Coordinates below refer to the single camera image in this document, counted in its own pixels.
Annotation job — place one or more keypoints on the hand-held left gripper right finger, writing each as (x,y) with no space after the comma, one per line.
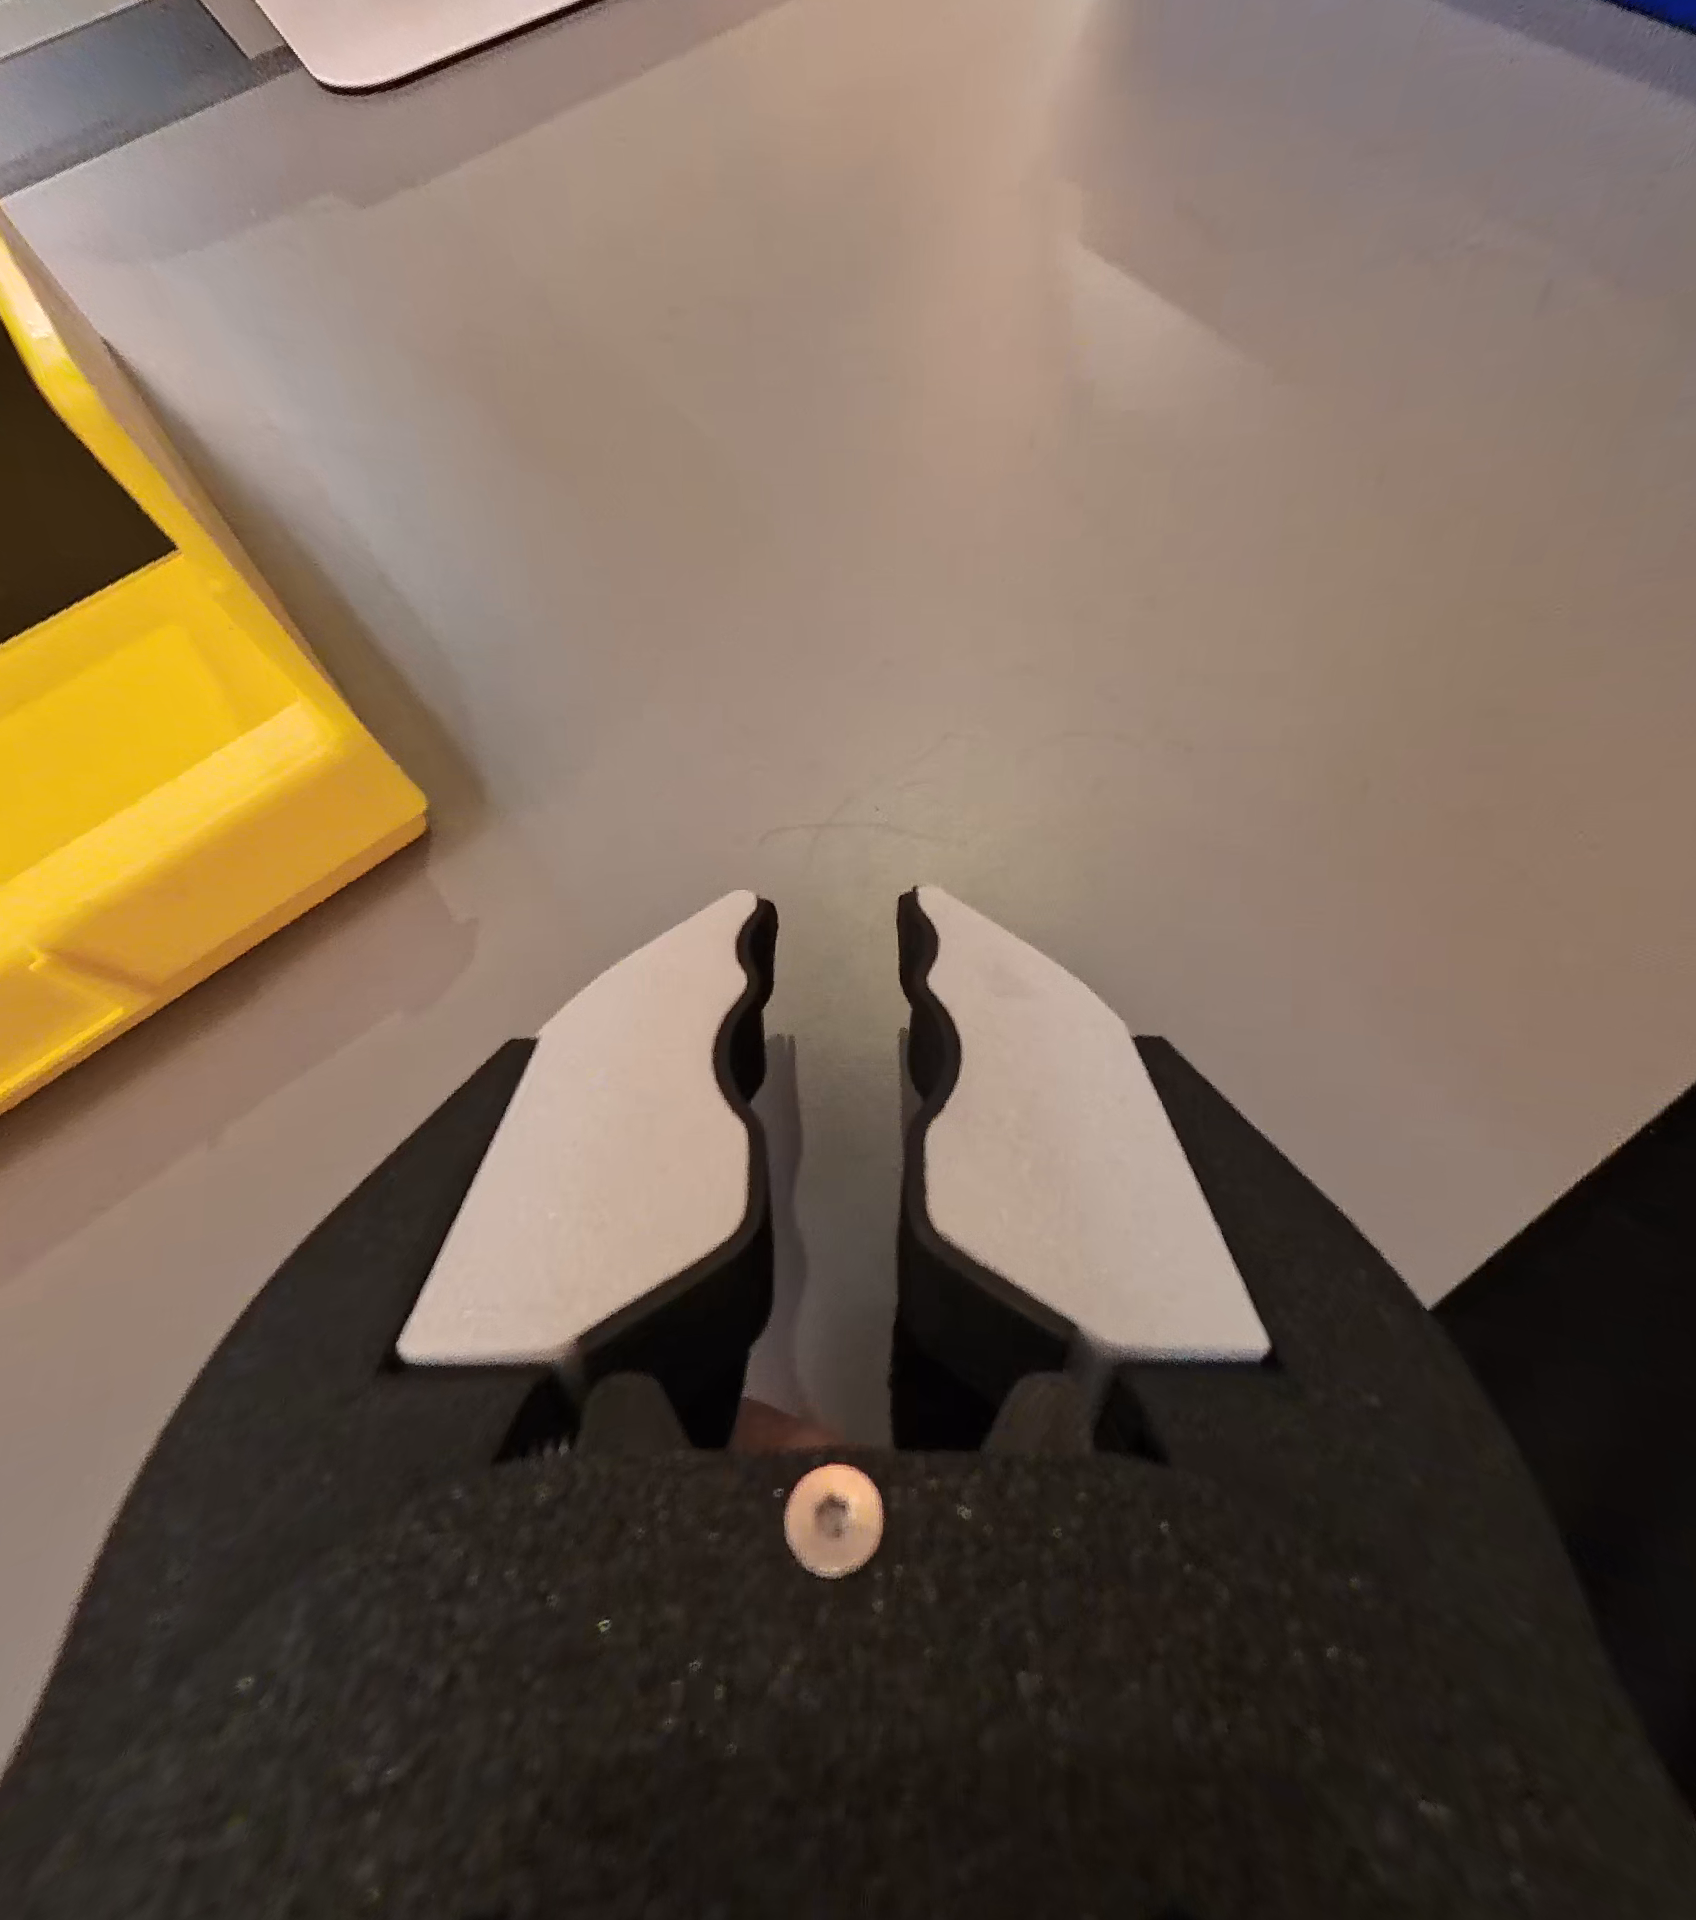
(1074,1169)

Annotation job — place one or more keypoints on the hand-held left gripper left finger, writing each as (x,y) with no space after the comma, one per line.
(593,1169)

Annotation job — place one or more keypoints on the yellow plastic bin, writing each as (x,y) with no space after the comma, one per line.
(113,839)

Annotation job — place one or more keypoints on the white tablet stand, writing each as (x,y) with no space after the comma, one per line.
(398,37)

